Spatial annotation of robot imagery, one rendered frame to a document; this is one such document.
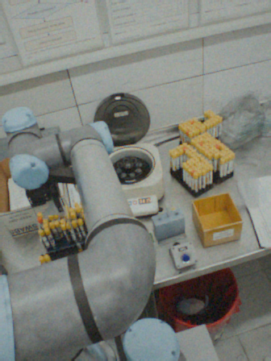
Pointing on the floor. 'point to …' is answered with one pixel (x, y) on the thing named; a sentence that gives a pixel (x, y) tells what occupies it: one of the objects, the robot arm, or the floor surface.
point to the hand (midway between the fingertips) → (64, 210)
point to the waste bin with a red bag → (219, 284)
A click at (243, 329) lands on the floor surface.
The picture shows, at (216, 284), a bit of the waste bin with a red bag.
